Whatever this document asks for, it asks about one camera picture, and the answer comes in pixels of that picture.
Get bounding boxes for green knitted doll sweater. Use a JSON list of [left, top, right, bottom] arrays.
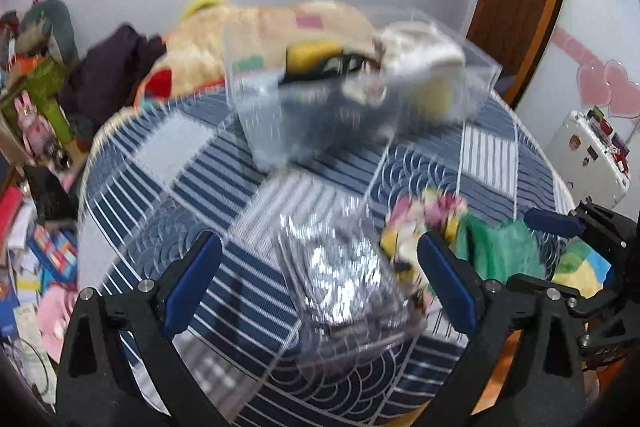
[[452, 213, 546, 283]]

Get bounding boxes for colourful small cloth doll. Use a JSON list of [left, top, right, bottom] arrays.
[[380, 188, 468, 314]]

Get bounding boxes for silver foil plastic bag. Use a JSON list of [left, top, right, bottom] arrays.
[[271, 196, 429, 358]]

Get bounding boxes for white drawstring pouch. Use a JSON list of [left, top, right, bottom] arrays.
[[373, 20, 465, 76]]

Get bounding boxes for clear plastic storage box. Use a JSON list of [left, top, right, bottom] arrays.
[[222, 4, 501, 170]]

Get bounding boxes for white suitcase with stickers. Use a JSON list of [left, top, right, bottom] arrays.
[[544, 107, 630, 209]]

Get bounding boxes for blue patterned tablecloth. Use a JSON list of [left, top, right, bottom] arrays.
[[78, 89, 574, 426]]

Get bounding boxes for pink bunny doll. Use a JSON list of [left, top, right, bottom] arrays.
[[14, 91, 55, 158]]

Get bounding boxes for green storage box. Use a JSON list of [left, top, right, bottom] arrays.
[[1, 58, 73, 145]]

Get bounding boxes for dark purple clothing pile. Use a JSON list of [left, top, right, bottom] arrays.
[[58, 24, 166, 142]]

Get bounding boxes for beige plush blanket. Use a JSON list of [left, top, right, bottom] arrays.
[[134, 0, 375, 107]]

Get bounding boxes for grey plush toy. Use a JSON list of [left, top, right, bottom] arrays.
[[15, 0, 78, 67]]

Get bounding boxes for yellow foam ring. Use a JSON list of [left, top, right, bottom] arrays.
[[179, 0, 231, 21]]

